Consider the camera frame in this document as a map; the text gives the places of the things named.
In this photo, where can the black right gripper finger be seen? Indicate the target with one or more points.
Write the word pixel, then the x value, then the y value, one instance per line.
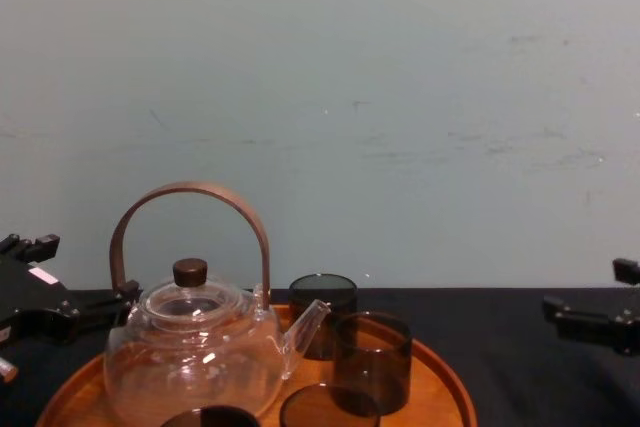
pixel 585 322
pixel 627 271

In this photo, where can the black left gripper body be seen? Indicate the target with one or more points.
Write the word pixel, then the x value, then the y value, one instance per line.
pixel 30 302

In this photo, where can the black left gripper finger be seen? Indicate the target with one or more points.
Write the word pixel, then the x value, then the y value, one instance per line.
pixel 95 307
pixel 35 247

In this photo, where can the round wooden tray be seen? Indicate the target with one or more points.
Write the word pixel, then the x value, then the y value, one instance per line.
pixel 435 382

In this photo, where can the black table cloth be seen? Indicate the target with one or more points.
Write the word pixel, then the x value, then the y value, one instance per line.
pixel 540 377

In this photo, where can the glass teapot lid wooden knob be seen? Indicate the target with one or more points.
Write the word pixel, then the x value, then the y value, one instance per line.
pixel 190 292

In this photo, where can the smoked glass cup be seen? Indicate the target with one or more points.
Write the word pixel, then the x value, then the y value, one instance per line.
pixel 372 372
pixel 215 418
pixel 325 297
pixel 325 409

